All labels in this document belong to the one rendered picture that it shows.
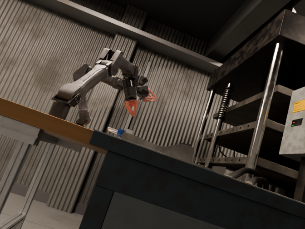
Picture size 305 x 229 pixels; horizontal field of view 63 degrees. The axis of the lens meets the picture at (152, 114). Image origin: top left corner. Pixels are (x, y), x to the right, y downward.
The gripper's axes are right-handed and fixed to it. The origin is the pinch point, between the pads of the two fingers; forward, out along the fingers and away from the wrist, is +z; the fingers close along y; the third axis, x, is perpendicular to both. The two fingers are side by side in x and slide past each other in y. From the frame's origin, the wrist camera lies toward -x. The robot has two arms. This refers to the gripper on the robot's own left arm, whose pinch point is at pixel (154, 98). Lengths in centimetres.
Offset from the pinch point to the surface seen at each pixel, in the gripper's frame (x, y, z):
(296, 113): -13, -35, 74
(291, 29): -69, -25, 64
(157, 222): 56, -91, 3
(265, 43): -64, -9, 57
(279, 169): 16, -16, 85
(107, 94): -29, 164, -45
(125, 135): 32.4, -30.6, -10.1
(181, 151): 29.5, -31.4, 19.5
